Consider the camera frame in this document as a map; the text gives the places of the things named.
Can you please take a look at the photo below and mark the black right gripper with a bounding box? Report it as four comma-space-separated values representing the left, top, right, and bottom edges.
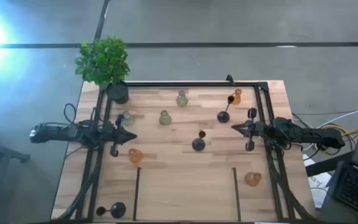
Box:
231, 107, 265, 152

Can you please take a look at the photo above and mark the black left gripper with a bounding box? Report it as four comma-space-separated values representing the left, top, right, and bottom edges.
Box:
103, 113, 137, 158

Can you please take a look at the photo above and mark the white cable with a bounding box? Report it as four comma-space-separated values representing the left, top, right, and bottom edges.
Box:
317, 108, 358, 129

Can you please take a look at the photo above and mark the yellow cable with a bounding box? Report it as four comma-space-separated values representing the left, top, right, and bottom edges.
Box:
315, 124, 358, 153

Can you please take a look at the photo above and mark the white paper sheet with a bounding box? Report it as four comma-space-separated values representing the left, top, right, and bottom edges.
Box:
303, 154, 332, 209

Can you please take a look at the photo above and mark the black shelf support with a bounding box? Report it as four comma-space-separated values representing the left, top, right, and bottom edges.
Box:
132, 167, 142, 222
231, 167, 242, 222

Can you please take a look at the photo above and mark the black metal candlestick holder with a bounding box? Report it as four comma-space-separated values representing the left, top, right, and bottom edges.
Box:
216, 95, 236, 124
191, 130, 207, 152
95, 202, 127, 219

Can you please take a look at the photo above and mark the black laptop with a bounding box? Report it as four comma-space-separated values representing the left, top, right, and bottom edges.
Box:
331, 161, 358, 222

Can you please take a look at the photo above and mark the black aluminium table frame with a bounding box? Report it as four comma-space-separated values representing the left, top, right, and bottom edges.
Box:
56, 81, 316, 222

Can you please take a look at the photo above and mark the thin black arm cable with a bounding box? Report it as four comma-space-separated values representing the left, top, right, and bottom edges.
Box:
63, 103, 78, 125

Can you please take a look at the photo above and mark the black plant pot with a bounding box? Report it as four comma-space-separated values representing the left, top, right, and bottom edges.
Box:
106, 81, 129, 105

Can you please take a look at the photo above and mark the amber ribbed glass candle holder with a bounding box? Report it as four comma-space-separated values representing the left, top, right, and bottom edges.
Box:
232, 88, 243, 106
244, 171, 262, 187
128, 147, 144, 164

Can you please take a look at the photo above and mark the green artificial plant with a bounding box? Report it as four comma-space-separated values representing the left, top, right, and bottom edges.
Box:
75, 35, 131, 88

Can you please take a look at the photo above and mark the clear ribbed glass candle holder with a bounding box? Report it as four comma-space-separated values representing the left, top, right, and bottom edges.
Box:
121, 111, 137, 128
175, 90, 189, 108
158, 110, 173, 126

